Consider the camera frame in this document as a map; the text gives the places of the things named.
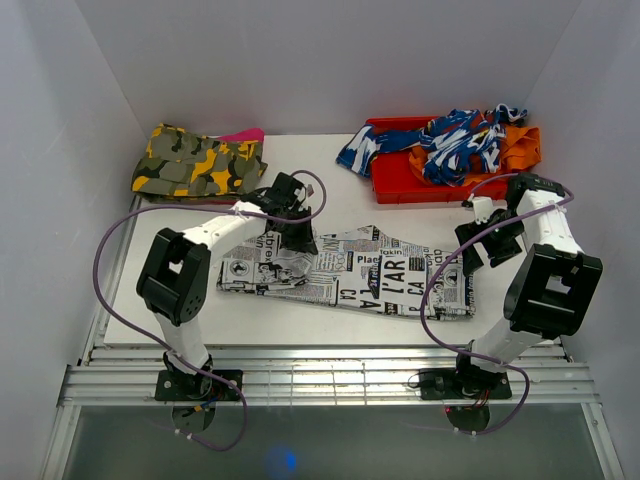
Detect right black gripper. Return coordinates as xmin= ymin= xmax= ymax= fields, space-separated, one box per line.
xmin=455 ymin=209 xmax=526 ymax=277

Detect newspaper print trousers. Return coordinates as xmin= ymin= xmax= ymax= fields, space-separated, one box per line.
xmin=216 ymin=225 xmax=475 ymax=321

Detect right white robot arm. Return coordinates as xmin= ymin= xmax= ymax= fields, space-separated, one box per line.
xmin=451 ymin=172 xmax=603 ymax=397

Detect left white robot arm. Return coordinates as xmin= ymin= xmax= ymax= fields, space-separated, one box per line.
xmin=136 ymin=173 xmax=318 ymax=401

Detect orange trousers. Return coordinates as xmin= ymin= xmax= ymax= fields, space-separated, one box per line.
xmin=407 ymin=125 xmax=543 ymax=187

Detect pink folded trousers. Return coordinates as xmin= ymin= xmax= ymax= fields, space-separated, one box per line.
xmin=218 ymin=128 xmax=265 ymax=142

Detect blue white patterned trousers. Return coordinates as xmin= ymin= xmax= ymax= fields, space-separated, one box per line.
xmin=336 ymin=103 xmax=528 ymax=186

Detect camouflage folded trousers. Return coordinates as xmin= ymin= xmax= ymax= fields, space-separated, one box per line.
xmin=131 ymin=123 xmax=268 ymax=203

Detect red plastic tray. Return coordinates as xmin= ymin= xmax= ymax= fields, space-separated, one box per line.
xmin=371 ymin=117 xmax=511 ymax=204

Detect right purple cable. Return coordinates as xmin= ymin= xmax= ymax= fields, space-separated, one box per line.
xmin=399 ymin=172 xmax=575 ymax=437

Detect purple cable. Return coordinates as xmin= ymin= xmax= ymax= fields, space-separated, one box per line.
xmin=92 ymin=169 xmax=328 ymax=451
xmin=399 ymin=172 xmax=575 ymax=437

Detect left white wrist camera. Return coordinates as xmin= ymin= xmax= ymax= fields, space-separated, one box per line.
xmin=294 ymin=184 xmax=314 ymax=203

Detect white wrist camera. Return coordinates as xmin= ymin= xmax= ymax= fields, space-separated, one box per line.
xmin=294 ymin=184 xmax=314 ymax=203
xmin=462 ymin=195 xmax=494 ymax=225

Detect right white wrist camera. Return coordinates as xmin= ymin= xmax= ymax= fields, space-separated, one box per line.
xmin=462 ymin=195 xmax=494 ymax=225

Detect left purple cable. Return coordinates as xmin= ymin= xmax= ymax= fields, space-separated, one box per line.
xmin=92 ymin=169 xmax=328 ymax=451

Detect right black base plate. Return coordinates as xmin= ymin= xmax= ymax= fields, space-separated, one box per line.
xmin=417 ymin=368 xmax=512 ymax=400

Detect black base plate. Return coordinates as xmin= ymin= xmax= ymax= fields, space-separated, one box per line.
xmin=417 ymin=368 xmax=512 ymax=400
xmin=154 ymin=370 xmax=243 ymax=403

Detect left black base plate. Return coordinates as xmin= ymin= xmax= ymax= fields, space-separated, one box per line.
xmin=154 ymin=370 xmax=243 ymax=403

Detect aluminium rail frame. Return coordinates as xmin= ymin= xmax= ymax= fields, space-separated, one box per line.
xmin=40 ymin=199 xmax=626 ymax=480

